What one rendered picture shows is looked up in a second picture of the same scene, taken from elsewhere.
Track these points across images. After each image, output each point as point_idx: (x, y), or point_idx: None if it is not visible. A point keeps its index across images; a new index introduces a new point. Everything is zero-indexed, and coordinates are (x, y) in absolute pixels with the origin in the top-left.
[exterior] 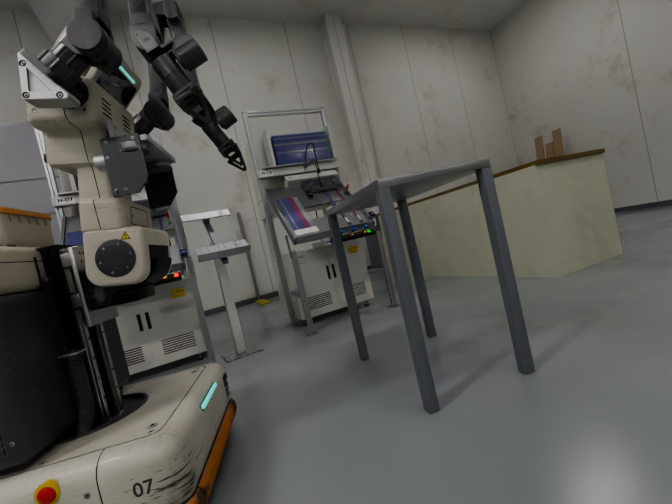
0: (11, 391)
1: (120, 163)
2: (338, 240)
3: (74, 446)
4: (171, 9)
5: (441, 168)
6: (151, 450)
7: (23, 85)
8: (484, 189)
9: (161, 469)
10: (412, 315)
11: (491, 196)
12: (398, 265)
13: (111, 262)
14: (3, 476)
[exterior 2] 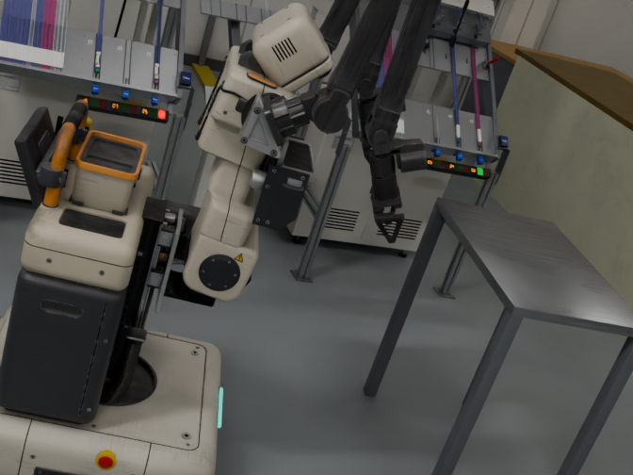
0: (105, 370)
1: (276, 196)
2: (429, 246)
3: (113, 418)
4: None
5: (592, 321)
6: (193, 467)
7: (247, 131)
8: (624, 357)
9: None
10: (459, 441)
11: (625, 368)
12: (478, 393)
13: (214, 275)
14: (63, 422)
